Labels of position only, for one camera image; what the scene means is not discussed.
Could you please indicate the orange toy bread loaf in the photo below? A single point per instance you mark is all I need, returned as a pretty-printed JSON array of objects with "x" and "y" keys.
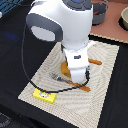
[{"x": 64, "y": 70}]

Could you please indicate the yellow toy butter block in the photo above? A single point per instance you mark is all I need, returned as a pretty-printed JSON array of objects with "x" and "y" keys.
[{"x": 48, "y": 97}]

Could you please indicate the grey pot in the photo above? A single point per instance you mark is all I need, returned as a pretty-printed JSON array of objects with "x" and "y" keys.
[{"x": 102, "y": 8}]

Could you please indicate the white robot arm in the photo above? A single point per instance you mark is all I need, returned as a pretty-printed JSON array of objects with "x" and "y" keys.
[{"x": 68, "y": 22}]

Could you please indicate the beige woven placemat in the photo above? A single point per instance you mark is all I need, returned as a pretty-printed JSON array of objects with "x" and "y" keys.
[{"x": 78, "y": 107}]

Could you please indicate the beige bowl on stove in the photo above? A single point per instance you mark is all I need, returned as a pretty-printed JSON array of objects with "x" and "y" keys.
[{"x": 124, "y": 15}]

